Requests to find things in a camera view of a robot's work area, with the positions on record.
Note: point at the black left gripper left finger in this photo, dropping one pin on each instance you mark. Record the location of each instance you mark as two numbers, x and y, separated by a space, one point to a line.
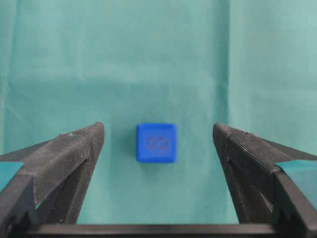
47 182

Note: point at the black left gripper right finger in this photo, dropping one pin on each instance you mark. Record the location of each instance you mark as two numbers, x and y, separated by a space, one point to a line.
261 190

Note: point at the blue block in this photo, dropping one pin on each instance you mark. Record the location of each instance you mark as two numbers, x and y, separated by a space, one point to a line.
156 143

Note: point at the green table cloth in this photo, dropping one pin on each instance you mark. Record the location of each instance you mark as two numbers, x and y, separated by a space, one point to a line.
67 64

